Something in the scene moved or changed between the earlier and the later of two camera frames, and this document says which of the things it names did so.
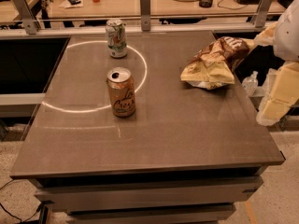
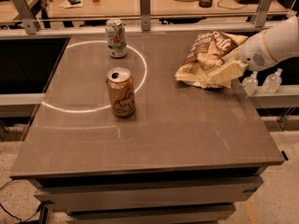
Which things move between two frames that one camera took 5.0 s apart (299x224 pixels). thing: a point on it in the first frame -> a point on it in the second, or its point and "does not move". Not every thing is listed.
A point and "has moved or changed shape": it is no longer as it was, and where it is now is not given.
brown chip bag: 213,66 has moved or changed shape
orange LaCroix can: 121,88 does not move
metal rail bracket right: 261,14 does not move
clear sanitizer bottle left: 249,83 does not move
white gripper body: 289,35 -> 252,52
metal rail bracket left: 32,23 does not move
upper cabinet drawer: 149,194 does not move
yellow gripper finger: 267,36 -> 237,53
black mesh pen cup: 206,0 does not move
